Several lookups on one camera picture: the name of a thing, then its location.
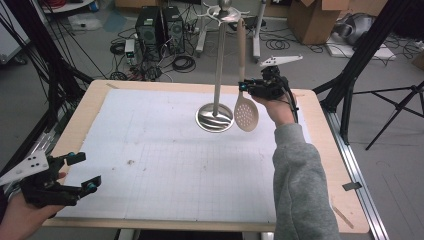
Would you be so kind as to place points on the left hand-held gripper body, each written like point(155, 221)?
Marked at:
point(46, 193)

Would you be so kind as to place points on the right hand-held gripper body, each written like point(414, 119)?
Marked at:
point(270, 85)

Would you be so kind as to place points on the metal utensil stand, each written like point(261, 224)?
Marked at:
point(219, 66)

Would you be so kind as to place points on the beige slotted spoon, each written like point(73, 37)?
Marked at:
point(240, 50)

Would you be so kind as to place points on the person's right hand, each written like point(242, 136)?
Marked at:
point(281, 110)

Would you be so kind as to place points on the person's left hand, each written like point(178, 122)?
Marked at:
point(16, 220)

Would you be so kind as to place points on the white wheeled stand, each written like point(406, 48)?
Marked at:
point(256, 40)

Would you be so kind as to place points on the white grid mat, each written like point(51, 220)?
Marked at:
point(150, 150)

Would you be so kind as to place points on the cardboard box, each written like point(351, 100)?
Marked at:
point(313, 23)

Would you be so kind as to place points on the slim black computer tower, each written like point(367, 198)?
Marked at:
point(175, 30)

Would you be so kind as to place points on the flat white board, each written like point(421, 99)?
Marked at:
point(366, 53)

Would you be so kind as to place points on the silver grey bag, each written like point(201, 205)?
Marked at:
point(355, 28)

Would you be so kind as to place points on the large black computer tower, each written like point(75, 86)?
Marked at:
point(148, 33)

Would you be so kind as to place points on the small grey power supply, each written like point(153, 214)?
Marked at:
point(130, 48)

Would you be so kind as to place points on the black tripod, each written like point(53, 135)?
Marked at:
point(396, 106)

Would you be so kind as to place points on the black tape piece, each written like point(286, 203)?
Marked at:
point(351, 186)

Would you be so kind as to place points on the clear plastic bag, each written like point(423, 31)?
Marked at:
point(85, 22)

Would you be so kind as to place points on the thin wooden strip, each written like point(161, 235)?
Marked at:
point(343, 217)

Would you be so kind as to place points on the round white table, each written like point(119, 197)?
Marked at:
point(70, 6)

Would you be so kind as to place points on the aluminium rail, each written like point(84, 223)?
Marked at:
point(43, 143)
point(353, 166)

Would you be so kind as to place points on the black frame beam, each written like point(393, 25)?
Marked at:
point(363, 50)

